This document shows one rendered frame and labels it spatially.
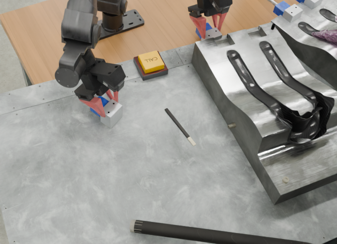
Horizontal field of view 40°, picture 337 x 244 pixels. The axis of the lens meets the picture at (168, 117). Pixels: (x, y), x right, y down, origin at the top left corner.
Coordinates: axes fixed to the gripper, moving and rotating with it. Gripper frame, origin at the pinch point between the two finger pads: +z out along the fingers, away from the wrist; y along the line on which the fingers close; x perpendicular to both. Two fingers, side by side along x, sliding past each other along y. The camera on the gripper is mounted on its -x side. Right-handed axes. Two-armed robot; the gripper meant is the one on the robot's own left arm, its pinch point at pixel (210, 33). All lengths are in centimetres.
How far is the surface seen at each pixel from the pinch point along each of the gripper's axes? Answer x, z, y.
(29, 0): 154, 10, -26
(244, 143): -31.9, 19.0, -12.1
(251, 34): -7.1, 1.9, 10.3
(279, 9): -2.6, -1.2, 24.7
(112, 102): -10.9, 5.1, -38.5
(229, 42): -7.4, 1.7, 1.8
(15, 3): 155, 10, -34
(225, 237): -52, 25, -32
